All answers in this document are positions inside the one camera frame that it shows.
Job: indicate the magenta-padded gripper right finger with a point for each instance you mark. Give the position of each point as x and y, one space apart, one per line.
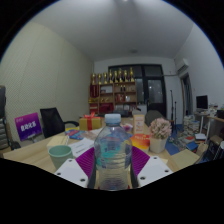
141 161

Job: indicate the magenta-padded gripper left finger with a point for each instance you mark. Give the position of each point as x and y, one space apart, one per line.
83 163

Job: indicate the clear plastic water bottle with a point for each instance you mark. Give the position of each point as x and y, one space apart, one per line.
112 153

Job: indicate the white printed paper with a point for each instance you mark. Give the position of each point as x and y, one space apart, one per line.
81 146

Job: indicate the orange red book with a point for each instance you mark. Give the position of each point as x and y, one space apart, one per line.
140 141

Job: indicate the pale green cup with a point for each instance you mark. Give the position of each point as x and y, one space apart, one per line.
60 156

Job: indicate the pink flowers in white pot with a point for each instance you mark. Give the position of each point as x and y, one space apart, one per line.
159 133

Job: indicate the pale yellow notepad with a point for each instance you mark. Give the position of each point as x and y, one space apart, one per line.
57 140

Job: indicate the orange standing card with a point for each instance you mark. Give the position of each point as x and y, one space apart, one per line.
138 125

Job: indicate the yellow gift box red ribbon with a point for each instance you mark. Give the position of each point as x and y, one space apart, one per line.
90 123

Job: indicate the grey armchair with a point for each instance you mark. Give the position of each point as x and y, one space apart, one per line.
154 116

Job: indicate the black office chair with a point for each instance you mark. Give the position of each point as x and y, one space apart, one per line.
51 121

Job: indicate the pile of colourful books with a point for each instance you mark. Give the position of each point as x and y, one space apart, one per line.
189 130

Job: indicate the purple sign board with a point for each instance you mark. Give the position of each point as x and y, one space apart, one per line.
28 126

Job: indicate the black chair armrest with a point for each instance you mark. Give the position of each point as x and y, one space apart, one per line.
15 145

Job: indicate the dark glazed door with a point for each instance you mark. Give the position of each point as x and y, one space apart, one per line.
153 90

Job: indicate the wooden shelf unit with trophies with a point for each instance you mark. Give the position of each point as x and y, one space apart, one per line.
111 95

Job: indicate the black computer monitor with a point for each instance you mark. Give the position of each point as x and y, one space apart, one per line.
202 102

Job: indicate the wooden side desk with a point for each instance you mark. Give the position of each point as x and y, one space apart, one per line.
215 119

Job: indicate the grey striped chair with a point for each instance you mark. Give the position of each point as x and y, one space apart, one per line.
4 133

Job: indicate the dark bag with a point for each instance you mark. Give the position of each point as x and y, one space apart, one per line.
2 100

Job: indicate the white wall air conditioner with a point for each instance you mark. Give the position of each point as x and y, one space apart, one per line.
182 65

